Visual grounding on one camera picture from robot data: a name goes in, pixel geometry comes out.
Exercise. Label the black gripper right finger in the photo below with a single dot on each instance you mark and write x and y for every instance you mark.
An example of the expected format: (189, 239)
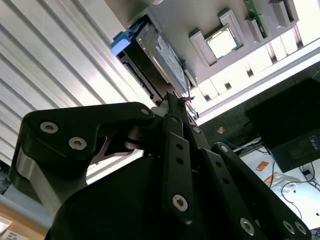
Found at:
(232, 200)

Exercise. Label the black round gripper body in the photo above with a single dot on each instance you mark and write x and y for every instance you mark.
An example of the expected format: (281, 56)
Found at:
(112, 205)

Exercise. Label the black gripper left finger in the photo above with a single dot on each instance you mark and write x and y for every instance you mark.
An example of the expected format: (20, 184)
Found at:
(62, 125)

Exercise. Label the hard disk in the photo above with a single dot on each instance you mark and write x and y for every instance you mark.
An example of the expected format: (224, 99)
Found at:
(170, 60)

